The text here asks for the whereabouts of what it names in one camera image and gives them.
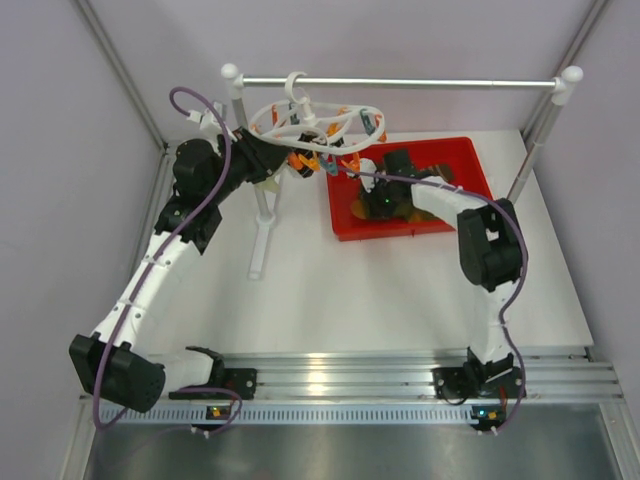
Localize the pale green sock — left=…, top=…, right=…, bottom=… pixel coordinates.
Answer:
left=258, top=175, right=280, bottom=194

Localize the white metal drying rack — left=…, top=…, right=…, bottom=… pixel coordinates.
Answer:
left=220, top=62, right=585, bottom=281

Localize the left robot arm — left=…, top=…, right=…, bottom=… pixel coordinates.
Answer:
left=69, top=128, right=292, bottom=413

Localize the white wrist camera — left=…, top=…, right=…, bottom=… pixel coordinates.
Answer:
left=358, top=157, right=379, bottom=194
left=187, top=101, right=227, bottom=136

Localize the teal clothes peg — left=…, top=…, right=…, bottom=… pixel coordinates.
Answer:
left=319, top=154, right=340, bottom=176

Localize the brown beige striped sock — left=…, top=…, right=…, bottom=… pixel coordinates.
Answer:
left=427, top=163, right=454, bottom=183

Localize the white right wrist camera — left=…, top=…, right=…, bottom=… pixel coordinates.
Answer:
left=358, top=157, right=379, bottom=194

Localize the white round clip hanger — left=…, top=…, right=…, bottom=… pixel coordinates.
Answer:
left=249, top=71, right=387, bottom=156

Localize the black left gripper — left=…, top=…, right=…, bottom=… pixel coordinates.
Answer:
left=205, top=125, right=291, bottom=204

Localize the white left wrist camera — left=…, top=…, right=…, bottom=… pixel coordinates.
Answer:
left=187, top=101, right=227, bottom=136

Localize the orange clothes peg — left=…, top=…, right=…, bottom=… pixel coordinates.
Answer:
left=287, top=152, right=320, bottom=174

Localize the olive green striped sock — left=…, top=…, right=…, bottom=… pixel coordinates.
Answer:
left=350, top=199, right=436, bottom=224

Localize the black white striped sock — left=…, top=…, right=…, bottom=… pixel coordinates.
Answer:
left=287, top=132, right=326, bottom=178

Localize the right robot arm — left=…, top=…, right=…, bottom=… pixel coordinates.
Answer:
left=351, top=149, right=528, bottom=405

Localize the red plastic tray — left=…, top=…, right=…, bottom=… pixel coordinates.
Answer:
left=327, top=135, right=492, bottom=241

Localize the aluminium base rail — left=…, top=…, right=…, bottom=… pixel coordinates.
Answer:
left=99, top=349, right=625, bottom=426

